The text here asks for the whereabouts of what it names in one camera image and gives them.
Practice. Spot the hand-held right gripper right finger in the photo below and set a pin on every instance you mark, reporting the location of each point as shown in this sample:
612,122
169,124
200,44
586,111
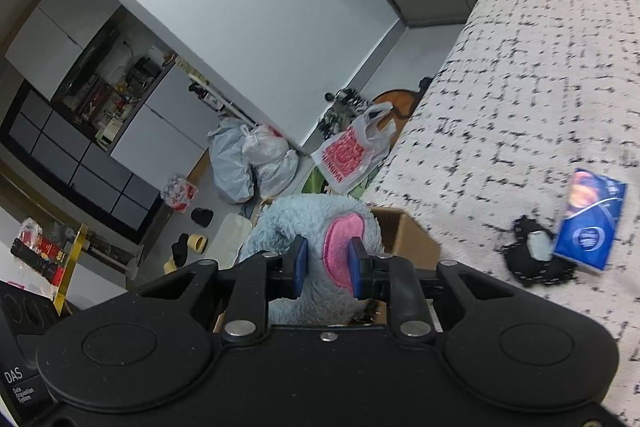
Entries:
357,272

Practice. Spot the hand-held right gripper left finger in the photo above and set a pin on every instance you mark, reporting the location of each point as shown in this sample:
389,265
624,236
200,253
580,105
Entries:
300,264

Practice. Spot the light blue plush toy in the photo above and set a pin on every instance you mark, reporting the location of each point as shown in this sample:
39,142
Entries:
310,217

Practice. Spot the brown cardboard box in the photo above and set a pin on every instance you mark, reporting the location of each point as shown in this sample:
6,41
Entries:
407,237

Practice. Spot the white floor mat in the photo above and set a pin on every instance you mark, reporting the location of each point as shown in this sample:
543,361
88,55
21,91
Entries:
230,237

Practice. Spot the green leaf mat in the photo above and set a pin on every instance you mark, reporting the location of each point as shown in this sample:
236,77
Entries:
315,182

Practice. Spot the yellow slipper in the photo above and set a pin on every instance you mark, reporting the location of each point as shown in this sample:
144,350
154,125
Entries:
172,263
197,241

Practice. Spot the white plastic bag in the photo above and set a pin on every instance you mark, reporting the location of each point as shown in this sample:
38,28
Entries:
267,152

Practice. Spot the red printed plastic bag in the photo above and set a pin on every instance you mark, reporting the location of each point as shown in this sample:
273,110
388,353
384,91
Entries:
347,152

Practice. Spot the yellow metal stand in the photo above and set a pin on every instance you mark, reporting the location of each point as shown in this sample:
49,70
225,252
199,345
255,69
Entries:
72,267

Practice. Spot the grey plastic bag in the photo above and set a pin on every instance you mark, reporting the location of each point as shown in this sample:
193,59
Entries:
230,162

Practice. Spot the red black package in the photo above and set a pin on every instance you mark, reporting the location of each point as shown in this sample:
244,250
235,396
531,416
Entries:
40,252

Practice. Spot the red white snack pack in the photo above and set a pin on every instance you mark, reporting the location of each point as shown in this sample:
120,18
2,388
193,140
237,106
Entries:
177,194

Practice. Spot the black lace cloth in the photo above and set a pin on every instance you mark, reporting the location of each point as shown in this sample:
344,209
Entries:
530,264

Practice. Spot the brown round wooden object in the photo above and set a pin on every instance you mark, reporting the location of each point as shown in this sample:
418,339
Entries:
395,102

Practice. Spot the white kitchen cabinet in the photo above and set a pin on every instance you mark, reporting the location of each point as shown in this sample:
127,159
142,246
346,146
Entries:
165,117

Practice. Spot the dark grey drawer cabinet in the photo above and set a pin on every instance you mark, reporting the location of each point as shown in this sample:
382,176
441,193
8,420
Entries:
75,157

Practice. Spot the blue snack packet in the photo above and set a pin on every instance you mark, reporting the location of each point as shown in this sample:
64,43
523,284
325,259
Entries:
590,222

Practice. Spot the white black patterned bed sheet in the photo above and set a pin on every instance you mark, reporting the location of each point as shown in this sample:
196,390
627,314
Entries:
525,82

